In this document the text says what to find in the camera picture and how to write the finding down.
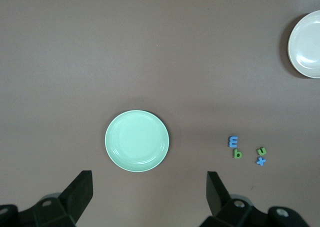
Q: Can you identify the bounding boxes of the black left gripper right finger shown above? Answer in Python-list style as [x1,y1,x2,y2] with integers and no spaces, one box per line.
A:
[199,171,313,227]

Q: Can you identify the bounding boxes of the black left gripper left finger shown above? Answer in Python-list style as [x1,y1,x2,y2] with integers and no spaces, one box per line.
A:
[0,170,95,227]

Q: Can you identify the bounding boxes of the blue foam letter E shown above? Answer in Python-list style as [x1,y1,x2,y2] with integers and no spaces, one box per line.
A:
[227,135,240,148]

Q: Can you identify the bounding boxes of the beige plate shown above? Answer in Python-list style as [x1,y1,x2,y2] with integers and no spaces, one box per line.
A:
[287,10,320,79]

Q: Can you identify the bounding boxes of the light green plate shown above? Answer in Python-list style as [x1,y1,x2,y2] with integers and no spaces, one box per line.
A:
[104,109,170,173]

